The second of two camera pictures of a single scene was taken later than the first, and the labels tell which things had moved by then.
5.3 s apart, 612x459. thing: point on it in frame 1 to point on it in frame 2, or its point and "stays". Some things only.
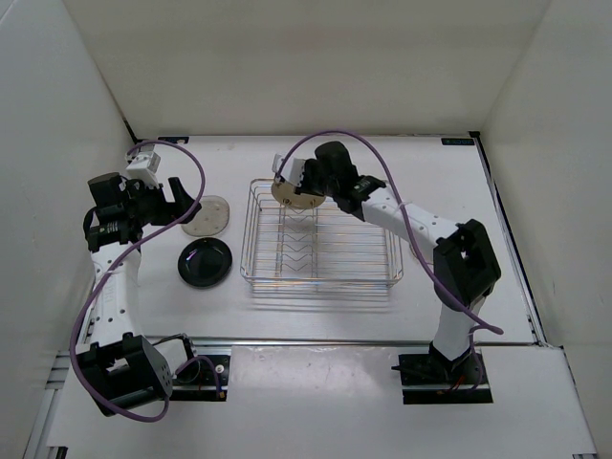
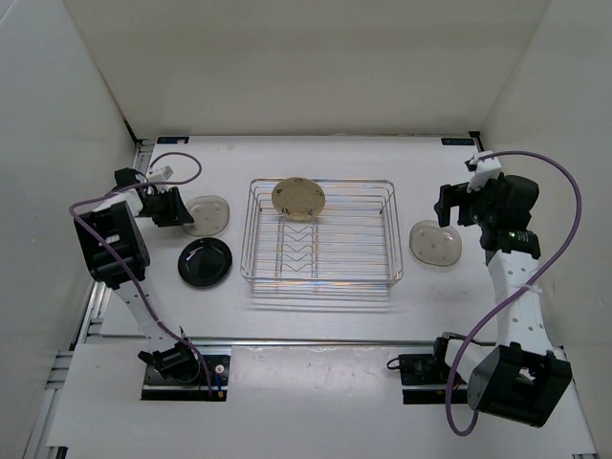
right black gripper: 308,167 to 457,195
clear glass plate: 211,219 stays
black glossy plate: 205,263 stays
